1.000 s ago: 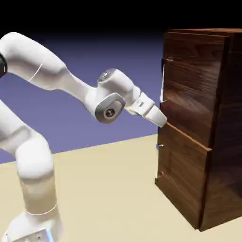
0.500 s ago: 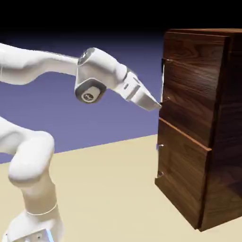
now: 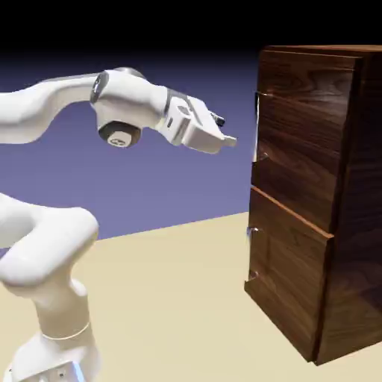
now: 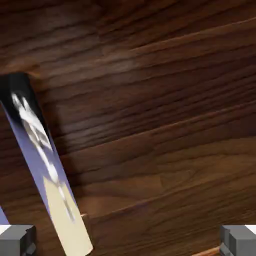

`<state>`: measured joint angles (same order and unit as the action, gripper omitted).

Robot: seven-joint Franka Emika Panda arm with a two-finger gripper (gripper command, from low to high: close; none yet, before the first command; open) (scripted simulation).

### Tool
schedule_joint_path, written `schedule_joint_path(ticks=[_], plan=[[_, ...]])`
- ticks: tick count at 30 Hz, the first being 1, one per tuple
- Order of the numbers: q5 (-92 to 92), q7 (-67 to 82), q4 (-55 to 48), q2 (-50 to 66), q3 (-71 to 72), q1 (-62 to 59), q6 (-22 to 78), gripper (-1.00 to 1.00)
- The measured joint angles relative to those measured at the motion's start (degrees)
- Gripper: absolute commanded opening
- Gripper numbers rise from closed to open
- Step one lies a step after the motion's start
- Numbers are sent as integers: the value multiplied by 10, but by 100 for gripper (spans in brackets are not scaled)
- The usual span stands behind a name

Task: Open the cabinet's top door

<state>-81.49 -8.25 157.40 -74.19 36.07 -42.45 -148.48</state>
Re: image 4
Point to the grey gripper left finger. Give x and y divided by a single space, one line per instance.
14 241

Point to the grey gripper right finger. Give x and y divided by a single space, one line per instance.
239 242

